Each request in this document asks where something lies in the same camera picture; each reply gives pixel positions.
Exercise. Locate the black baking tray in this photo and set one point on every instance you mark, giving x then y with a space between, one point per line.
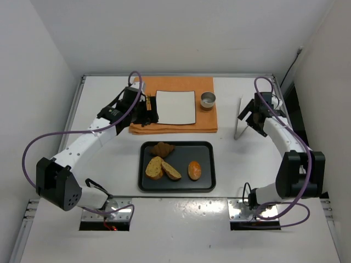
180 158

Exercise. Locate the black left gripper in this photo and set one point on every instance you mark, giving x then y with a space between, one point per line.
149 111

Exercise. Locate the brown croissant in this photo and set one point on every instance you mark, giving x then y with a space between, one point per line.
162 149

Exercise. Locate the right bread slice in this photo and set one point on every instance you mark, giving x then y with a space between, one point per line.
172 173

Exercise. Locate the bread slice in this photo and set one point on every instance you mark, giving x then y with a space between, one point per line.
154 169
172 173

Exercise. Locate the sesame bread roll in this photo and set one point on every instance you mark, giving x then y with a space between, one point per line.
194 170

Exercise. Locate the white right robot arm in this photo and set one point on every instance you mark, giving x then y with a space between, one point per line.
294 166

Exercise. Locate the left bread slice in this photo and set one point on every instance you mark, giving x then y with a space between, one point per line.
154 169

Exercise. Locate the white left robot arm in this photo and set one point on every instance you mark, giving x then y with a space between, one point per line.
55 177

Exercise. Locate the metal base plate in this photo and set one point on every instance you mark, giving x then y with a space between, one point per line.
238 212
119 210

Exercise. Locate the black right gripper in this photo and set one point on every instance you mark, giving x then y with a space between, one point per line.
254 118

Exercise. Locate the metal cup with brown sleeve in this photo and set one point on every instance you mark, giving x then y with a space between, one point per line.
207 101

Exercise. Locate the orange cloth placemat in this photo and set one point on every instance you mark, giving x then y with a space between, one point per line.
206 121

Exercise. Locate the white square plate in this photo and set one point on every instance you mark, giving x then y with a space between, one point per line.
176 108

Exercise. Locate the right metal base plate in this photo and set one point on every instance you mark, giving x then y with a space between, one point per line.
238 212

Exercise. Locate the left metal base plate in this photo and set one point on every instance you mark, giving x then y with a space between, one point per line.
119 210

